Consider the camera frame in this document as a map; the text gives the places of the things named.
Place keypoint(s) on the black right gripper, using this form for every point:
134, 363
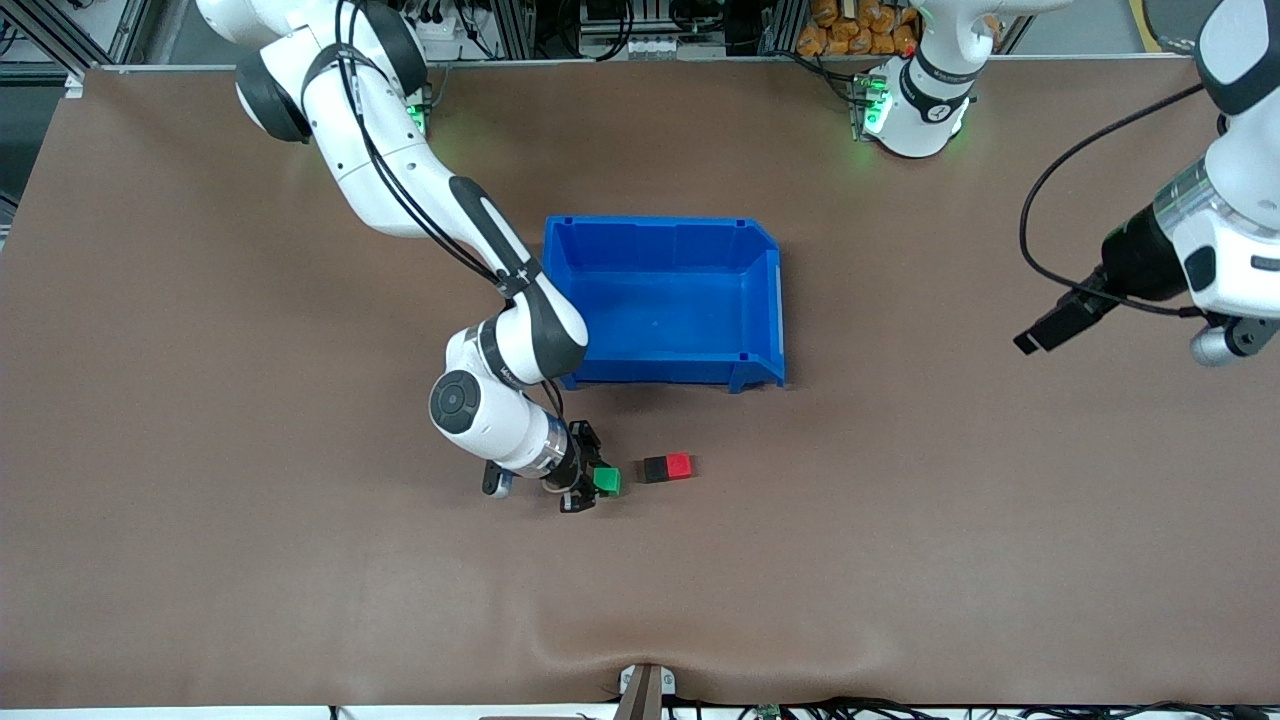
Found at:
573, 465

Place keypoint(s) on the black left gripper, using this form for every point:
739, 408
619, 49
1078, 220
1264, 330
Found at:
1138, 264

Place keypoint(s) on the green cube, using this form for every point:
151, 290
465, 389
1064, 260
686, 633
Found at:
607, 482

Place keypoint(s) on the red cube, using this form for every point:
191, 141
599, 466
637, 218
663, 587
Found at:
680, 466

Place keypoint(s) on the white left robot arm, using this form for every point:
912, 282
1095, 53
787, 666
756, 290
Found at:
1245, 220

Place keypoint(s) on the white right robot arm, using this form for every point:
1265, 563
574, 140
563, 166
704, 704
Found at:
390, 170

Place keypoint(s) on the black cube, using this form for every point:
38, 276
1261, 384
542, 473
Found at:
656, 470

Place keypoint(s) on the blue plastic bin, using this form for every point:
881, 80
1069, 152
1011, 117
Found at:
655, 320

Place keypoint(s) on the brown table mat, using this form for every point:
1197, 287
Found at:
300, 560

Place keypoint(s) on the orange mesh bag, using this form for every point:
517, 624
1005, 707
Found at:
850, 30

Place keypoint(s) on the white power strip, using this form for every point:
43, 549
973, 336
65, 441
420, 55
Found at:
440, 25

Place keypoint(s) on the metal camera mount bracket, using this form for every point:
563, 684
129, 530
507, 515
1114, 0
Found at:
645, 690

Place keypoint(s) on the aluminium frame post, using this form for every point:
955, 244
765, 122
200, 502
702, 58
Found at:
512, 28
782, 25

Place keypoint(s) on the aluminium frame rail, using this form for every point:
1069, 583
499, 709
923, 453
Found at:
60, 35

